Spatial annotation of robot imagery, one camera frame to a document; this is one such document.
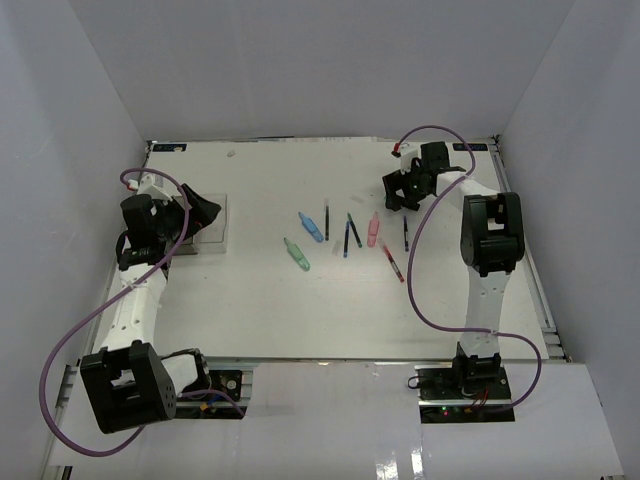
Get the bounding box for left blue table label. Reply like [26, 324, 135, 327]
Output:
[152, 143, 187, 153]

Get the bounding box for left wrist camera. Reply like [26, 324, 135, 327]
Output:
[125, 173, 172, 202]

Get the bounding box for blue table label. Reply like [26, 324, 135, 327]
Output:
[152, 143, 187, 153]
[452, 143, 489, 152]

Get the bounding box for blue transparent highlighter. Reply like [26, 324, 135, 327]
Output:
[298, 212, 324, 243]

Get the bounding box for blue pen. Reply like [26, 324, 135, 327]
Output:
[343, 221, 350, 259]

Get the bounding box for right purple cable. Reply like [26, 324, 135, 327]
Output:
[394, 124, 544, 412]

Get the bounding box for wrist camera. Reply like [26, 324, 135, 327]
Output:
[391, 144, 419, 174]
[125, 173, 172, 202]

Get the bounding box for black pen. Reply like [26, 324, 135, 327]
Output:
[324, 198, 330, 242]

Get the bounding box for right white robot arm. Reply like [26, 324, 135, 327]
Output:
[382, 142, 525, 399]

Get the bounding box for right blue table label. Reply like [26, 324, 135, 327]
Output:
[452, 143, 489, 152]

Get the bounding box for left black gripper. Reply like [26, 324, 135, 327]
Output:
[155, 184, 221, 243]

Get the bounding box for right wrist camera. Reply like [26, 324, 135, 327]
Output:
[391, 144, 419, 174]

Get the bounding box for green pen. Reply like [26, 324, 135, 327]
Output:
[347, 212, 363, 248]

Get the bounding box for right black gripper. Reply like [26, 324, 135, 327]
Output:
[383, 161, 431, 212]

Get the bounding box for green transparent highlighter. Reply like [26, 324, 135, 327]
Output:
[283, 237, 311, 272]

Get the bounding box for pink transparent highlighter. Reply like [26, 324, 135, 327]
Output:
[367, 211, 380, 248]

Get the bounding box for red pen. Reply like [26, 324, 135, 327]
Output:
[379, 240, 405, 283]

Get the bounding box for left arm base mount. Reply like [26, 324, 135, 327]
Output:
[176, 369, 253, 420]

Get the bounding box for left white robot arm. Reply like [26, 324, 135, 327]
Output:
[80, 174, 226, 434]

